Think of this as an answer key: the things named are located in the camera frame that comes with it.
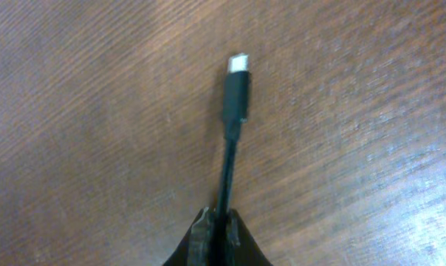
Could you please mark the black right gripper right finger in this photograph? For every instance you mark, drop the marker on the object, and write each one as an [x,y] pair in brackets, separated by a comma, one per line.
[240,248]

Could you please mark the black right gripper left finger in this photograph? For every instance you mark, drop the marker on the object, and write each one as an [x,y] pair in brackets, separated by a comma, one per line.
[194,247]

